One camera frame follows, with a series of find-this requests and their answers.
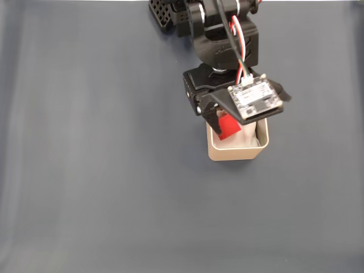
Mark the white crumpled cloth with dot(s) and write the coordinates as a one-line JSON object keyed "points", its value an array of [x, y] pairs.
{"points": [[246, 139]]}

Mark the blue-grey table mat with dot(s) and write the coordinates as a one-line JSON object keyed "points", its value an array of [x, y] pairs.
{"points": [[113, 170]]}

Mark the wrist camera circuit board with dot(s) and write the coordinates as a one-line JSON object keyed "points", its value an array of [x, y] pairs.
{"points": [[256, 98]]}

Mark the beige square box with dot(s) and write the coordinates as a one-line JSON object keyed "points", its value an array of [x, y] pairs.
{"points": [[233, 155]]}

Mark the red cube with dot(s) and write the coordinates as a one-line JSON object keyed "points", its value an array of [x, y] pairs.
{"points": [[229, 128]]}

